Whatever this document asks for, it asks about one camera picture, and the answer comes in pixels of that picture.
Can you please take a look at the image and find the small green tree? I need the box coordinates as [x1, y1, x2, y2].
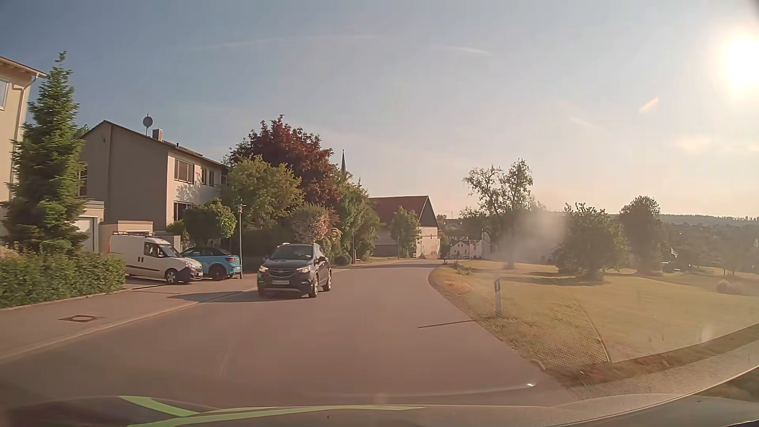
[389, 206, 422, 259]

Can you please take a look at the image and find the white barn with red roof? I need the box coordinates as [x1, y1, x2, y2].
[369, 195, 441, 259]

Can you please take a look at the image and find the group of green trees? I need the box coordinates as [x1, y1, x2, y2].
[222, 155, 381, 266]

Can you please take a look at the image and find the white building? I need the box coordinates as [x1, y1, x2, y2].
[448, 231, 492, 260]

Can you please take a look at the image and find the dark grey car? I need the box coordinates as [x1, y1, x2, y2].
[257, 242, 333, 299]

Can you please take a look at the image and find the red-leaved tree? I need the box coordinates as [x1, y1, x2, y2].
[224, 115, 343, 208]

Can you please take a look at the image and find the tall sparse tree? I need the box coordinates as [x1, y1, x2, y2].
[460, 158, 543, 269]

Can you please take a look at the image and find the grey asphalt road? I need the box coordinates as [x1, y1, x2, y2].
[0, 261, 573, 410]

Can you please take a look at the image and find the round trimmed tree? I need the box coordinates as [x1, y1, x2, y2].
[181, 198, 237, 249]

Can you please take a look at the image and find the light blue car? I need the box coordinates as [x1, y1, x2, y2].
[181, 247, 243, 281]

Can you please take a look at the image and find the car's own bonnet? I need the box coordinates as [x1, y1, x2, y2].
[0, 394, 759, 427]

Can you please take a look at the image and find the round green tree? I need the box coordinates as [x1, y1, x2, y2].
[617, 196, 670, 274]
[552, 203, 629, 281]

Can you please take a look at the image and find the white van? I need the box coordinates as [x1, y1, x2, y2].
[108, 232, 204, 285]

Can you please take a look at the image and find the grey and white house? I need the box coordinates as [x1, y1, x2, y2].
[76, 114, 230, 252]

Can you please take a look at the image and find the mown grass field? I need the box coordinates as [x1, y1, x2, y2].
[429, 260, 759, 402]

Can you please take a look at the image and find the grey paved pavement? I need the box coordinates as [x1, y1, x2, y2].
[0, 274, 259, 361]

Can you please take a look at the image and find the green hedge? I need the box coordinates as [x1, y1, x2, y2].
[0, 250, 127, 308]

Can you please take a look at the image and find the distant wood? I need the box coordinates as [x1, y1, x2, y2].
[658, 214, 759, 276]

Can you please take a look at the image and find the tall conifer tree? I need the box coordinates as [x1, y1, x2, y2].
[1, 51, 90, 255]

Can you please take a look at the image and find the beige house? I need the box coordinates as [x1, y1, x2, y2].
[0, 56, 47, 204]

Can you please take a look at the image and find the lamp post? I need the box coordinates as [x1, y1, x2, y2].
[236, 203, 246, 280]

